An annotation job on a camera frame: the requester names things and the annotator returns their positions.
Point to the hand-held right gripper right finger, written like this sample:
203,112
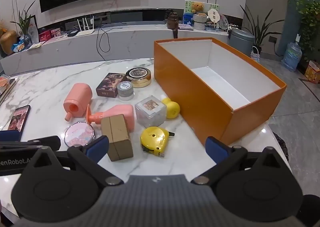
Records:
215,148

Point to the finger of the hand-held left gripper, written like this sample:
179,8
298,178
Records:
10,135
50,142

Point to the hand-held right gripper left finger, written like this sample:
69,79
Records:
96,149

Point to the brown cardboard box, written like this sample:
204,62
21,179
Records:
117,137

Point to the pink cylindrical holder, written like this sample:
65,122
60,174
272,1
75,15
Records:
77,97

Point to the orange-rimmed white box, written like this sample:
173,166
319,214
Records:
200,97

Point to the clear acrylic cube box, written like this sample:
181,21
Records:
150,113

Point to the black smartphone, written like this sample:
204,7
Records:
18,117

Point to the round pink compact mirror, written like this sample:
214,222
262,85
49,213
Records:
78,134

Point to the pink round box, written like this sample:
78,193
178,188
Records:
4,83

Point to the yellow rubber duck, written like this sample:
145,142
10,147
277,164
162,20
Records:
172,109

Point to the yellow tape measure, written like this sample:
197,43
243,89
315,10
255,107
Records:
153,139

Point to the dark printed box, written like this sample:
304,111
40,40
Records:
107,86

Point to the small grey round tin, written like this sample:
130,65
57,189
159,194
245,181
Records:
125,90

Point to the gold round tin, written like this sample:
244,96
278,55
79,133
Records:
138,75

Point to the blue snack packet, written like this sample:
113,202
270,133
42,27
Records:
21,44

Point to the gold vase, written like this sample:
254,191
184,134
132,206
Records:
8,41

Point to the pastel woven basket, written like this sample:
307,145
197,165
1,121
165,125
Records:
255,56

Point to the red gift box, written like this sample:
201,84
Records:
45,36

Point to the pink gift box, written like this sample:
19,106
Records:
55,33

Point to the grey pedal trash can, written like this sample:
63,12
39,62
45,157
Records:
241,42

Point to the white marble media console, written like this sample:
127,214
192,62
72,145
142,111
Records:
130,42

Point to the potted grass plant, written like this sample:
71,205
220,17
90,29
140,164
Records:
23,22

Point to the white router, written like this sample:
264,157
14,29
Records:
85,32

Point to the blue water jug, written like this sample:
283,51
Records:
291,56

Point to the blue tray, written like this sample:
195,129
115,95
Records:
211,28

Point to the white woven basket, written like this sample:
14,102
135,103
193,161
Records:
200,26
200,18

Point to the orange printed carton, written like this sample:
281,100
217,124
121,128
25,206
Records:
312,72

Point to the white notebook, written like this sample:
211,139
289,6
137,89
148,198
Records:
186,26

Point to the tall leafy potted plant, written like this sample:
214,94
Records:
258,29

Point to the decorative plate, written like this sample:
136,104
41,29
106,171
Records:
223,22

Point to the blue tissue box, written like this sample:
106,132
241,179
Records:
188,19

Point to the brown leather bag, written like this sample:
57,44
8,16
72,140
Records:
173,23

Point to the round hand fan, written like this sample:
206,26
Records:
214,14

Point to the green picture board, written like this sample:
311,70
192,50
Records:
212,7

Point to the brown teddy bear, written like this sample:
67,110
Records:
199,7

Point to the green bushy plant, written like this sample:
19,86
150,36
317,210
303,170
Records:
308,22

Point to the black picture frame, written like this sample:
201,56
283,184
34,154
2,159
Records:
33,29

